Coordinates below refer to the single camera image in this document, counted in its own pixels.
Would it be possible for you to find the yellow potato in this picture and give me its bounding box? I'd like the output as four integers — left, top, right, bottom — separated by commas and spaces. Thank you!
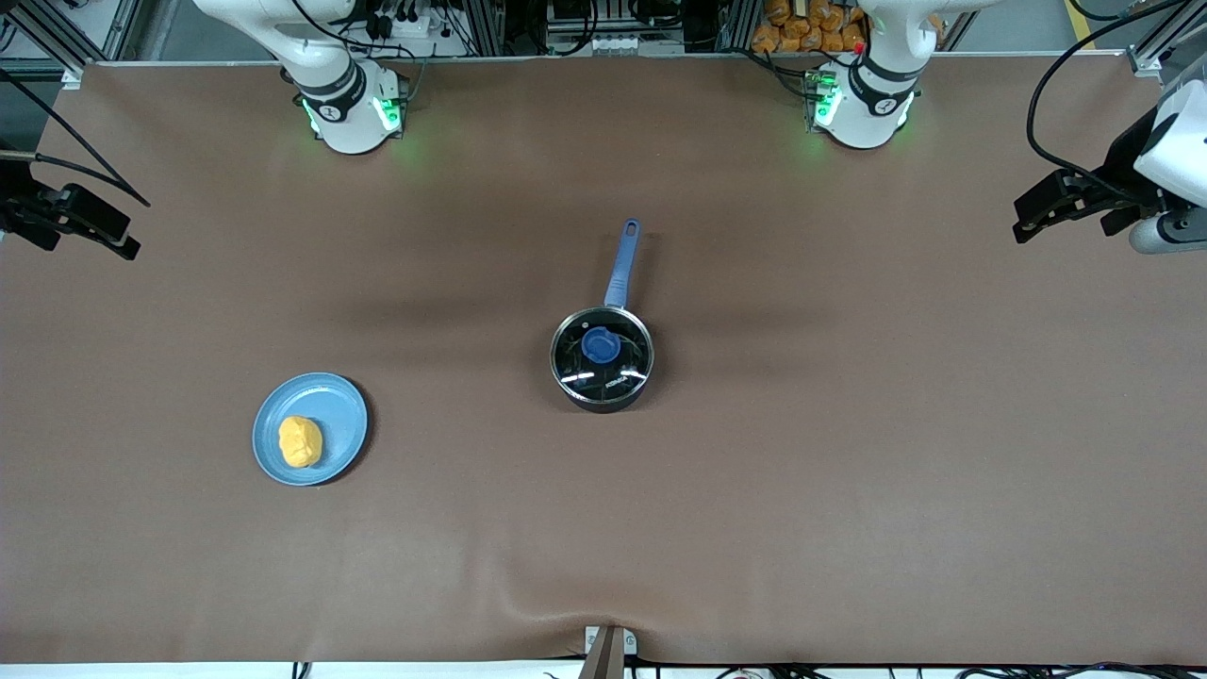
278, 416, 324, 470

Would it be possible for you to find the glass lid blue knob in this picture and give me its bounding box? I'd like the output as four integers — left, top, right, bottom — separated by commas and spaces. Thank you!
552, 308, 653, 398

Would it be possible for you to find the blue round plate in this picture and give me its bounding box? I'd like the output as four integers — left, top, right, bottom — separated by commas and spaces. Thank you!
252, 373, 370, 488

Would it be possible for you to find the bag of orange items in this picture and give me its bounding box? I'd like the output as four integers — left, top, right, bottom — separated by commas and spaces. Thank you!
752, 0, 944, 55

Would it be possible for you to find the white power strip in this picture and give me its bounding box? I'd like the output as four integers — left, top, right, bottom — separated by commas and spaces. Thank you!
363, 8, 444, 41

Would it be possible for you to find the brown table cover mat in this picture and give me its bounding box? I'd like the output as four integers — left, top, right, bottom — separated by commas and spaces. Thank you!
0, 52, 1207, 667

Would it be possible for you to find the white terminal strip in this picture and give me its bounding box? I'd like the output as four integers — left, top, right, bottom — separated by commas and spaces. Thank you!
589, 36, 686, 56

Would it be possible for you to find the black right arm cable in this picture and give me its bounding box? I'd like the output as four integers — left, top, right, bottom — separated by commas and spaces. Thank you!
0, 68, 152, 207

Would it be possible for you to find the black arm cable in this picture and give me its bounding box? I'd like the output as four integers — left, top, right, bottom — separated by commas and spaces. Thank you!
0, 68, 152, 207
1026, 0, 1191, 205

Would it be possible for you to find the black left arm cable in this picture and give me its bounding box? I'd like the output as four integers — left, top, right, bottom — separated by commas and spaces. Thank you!
1026, 0, 1191, 205

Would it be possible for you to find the aluminium frame corner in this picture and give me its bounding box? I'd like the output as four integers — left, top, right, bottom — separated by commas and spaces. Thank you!
1127, 0, 1207, 78
0, 0, 142, 91

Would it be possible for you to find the black pot blue handle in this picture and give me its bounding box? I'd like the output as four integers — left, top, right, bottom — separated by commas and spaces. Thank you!
550, 219, 654, 414

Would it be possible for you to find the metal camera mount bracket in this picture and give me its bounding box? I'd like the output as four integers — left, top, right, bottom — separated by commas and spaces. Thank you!
583, 625, 638, 679

